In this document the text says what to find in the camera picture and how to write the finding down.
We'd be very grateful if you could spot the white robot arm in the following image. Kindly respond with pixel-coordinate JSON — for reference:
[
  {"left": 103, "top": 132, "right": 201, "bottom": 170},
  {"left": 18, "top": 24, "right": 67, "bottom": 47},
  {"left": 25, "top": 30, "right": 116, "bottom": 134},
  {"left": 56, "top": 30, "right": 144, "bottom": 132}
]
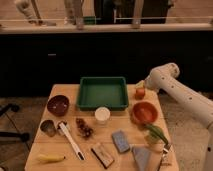
[{"left": 144, "top": 63, "right": 213, "bottom": 171}]

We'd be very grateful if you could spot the white plastic cup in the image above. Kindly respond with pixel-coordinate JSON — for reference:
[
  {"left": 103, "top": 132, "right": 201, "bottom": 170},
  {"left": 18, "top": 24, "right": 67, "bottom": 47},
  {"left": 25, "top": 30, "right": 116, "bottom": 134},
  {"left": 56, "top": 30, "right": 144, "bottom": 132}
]
[{"left": 95, "top": 107, "right": 110, "bottom": 124}]

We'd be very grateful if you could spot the metal cup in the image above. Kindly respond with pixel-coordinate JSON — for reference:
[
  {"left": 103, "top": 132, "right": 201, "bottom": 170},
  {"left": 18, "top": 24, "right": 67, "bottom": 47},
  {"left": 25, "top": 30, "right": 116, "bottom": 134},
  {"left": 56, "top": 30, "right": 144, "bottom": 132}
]
[{"left": 40, "top": 120, "right": 56, "bottom": 137}]

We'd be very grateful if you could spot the green plastic tray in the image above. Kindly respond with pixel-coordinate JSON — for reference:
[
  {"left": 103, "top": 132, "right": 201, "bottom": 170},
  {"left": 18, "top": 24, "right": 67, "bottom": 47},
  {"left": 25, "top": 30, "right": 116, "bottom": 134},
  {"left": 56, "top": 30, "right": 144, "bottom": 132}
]
[{"left": 76, "top": 77, "right": 129, "bottom": 111}]

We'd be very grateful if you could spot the orange bowl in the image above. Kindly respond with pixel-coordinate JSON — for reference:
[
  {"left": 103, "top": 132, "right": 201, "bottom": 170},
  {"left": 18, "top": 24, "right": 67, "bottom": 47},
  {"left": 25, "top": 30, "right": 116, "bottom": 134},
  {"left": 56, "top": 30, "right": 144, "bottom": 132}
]
[{"left": 131, "top": 102, "right": 158, "bottom": 124}]

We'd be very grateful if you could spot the dark dried fruit cluster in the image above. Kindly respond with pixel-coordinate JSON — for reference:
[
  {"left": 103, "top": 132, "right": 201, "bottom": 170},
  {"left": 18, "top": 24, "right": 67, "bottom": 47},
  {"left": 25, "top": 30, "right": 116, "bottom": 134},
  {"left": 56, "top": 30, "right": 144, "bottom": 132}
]
[{"left": 76, "top": 118, "right": 93, "bottom": 139}]

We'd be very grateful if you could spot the dark red bowl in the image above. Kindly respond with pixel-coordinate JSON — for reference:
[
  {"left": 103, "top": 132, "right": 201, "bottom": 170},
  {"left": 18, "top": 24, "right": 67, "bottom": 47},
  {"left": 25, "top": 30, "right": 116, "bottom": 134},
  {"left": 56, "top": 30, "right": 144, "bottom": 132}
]
[{"left": 47, "top": 95, "right": 69, "bottom": 117}]

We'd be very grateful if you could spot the blue sponge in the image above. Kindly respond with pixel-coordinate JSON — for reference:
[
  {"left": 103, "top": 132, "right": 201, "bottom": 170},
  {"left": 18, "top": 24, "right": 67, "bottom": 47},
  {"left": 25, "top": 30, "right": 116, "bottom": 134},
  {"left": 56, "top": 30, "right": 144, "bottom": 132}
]
[{"left": 111, "top": 130, "right": 130, "bottom": 153}]

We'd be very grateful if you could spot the person in dark clothes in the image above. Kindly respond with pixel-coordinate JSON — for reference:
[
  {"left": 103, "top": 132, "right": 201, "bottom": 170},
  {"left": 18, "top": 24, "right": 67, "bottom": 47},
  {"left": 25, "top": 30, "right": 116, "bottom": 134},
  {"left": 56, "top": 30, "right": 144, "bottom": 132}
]
[{"left": 94, "top": 0, "right": 171, "bottom": 24}]

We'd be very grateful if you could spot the wooden block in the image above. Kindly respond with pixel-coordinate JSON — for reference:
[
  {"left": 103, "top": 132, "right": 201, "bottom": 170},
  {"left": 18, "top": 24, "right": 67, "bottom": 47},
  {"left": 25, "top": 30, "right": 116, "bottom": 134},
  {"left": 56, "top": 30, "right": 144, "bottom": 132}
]
[{"left": 91, "top": 143, "right": 114, "bottom": 169}]

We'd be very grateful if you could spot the grey blue cloth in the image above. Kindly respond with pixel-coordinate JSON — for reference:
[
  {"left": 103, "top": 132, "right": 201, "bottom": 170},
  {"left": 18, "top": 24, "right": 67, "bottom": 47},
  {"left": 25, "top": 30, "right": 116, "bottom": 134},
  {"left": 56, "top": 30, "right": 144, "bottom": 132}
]
[{"left": 132, "top": 146, "right": 151, "bottom": 171}]

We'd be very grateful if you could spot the yellow banana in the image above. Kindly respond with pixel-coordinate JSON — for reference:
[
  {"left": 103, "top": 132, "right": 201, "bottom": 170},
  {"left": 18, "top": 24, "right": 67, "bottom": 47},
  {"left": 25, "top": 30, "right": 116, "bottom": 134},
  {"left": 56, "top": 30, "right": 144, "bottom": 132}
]
[{"left": 37, "top": 154, "right": 66, "bottom": 163}]

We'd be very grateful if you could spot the black chair base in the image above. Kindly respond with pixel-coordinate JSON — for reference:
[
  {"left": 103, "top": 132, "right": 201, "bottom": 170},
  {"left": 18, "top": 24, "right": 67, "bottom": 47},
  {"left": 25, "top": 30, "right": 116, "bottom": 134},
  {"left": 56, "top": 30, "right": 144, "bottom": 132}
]
[{"left": 0, "top": 103, "right": 30, "bottom": 142}]

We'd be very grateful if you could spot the white handled kitchen tool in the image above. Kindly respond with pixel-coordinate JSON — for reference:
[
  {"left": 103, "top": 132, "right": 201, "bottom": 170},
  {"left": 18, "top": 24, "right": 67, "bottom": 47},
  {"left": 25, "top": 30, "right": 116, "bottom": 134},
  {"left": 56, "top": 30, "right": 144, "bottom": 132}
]
[{"left": 58, "top": 122, "right": 85, "bottom": 161}]

